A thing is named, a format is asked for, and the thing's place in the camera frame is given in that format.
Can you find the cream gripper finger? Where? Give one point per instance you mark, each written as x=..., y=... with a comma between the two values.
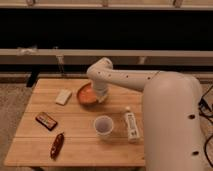
x=102, y=99

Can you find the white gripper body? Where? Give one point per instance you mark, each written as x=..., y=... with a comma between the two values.
x=100, y=89

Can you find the orange ceramic bowl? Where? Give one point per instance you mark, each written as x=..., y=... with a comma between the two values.
x=86, y=95

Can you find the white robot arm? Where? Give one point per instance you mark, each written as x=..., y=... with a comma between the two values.
x=173, y=139

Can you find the white sponge block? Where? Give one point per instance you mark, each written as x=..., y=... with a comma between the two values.
x=63, y=97

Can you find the wooden table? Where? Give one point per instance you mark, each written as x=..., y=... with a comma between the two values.
x=82, y=146

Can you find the white squeeze bottle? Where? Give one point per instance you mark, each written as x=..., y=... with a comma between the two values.
x=132, y=129

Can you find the brown chocolate bar packet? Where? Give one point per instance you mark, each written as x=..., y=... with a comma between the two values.
x=44, y=119

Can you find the red brown sausage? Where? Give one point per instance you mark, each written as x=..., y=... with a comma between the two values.
x=56, y=146

